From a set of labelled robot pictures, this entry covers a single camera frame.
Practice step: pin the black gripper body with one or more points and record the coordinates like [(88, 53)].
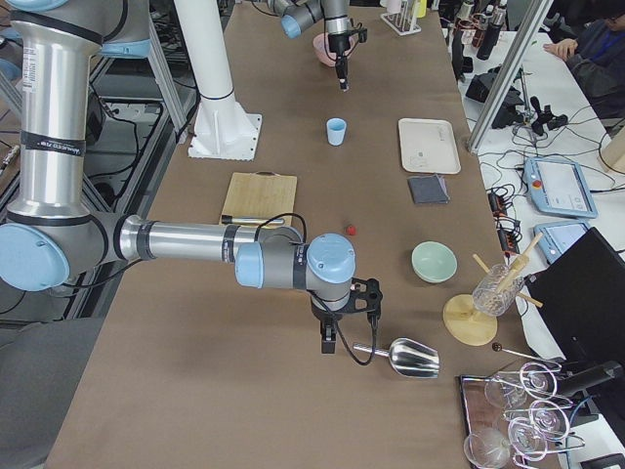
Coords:
[(326, 317), (337, 43)]

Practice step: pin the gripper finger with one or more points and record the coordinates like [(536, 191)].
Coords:
[(342, 71), (328, 334)]

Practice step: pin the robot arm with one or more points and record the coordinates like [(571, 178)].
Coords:
[(298, 16), (50, 236)]

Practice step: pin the light blue cup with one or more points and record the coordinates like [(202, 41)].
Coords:
[(336, 129)]

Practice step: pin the white cup rack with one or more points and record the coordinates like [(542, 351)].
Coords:
[(402, 15)]

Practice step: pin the steel ice scoop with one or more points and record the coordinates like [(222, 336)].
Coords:
[(408, 358)]

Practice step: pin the wooden cup stand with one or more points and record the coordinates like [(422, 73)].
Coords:
[(465, 322)]

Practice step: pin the patterned glass cup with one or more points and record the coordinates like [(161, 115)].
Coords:
[(491, 299)]

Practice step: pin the pink bowl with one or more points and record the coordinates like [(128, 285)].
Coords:
[(322, 50)]

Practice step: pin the mint green bowl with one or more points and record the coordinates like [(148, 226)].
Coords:
[(433, 262)]

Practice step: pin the cream rabbit tray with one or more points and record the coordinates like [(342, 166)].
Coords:
[(428, 146)]

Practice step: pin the grey folded cloth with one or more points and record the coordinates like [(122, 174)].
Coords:
[(428, 189)]

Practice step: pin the bamboo cutting board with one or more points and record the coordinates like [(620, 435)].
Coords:
[(259, 195)]

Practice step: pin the steel muddler black tip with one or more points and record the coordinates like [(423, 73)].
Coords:
[(251, 221)]

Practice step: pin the wine glass rack tray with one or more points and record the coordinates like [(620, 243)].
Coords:
[(516, 418)]

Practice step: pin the lower teach pendant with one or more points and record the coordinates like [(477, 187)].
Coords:
[(558, 237)]

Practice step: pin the teach pendant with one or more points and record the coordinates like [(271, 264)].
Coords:
[(559, 188), (558, 237)]

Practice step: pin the black laptop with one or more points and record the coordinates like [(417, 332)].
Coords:
[(583, 300)]

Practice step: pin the upper teach pendant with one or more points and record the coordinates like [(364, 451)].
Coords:
[(559, 188)]

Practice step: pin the seated person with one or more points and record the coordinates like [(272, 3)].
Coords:
[(595, 59)]

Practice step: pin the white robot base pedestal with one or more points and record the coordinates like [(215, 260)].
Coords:
[(222, 128)]

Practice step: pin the aluminium frame post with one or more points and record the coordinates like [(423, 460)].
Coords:
[(530, 24)]

